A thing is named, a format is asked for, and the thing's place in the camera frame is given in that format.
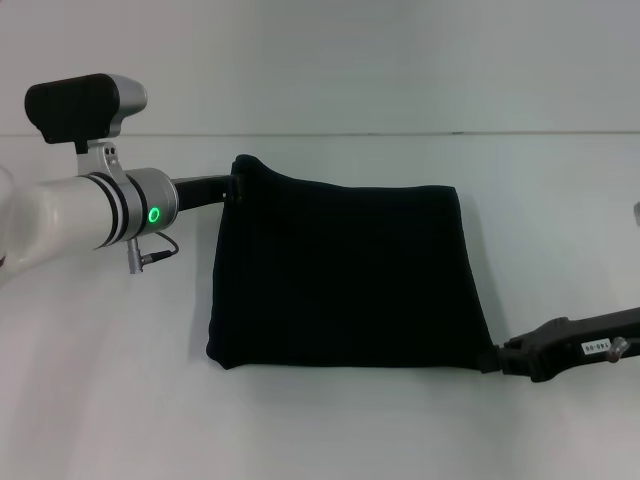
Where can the black shirt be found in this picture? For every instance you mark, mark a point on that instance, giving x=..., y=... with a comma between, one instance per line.
x=345, y=280

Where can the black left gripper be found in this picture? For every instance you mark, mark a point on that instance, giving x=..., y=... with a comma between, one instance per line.
x=200, y=192

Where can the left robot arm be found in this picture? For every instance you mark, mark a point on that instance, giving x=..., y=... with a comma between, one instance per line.
x=75, y=215

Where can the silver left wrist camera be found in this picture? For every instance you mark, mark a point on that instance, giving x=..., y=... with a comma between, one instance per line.
x=80, y=110

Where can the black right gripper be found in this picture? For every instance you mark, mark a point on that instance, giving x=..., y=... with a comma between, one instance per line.
x=565, y=345

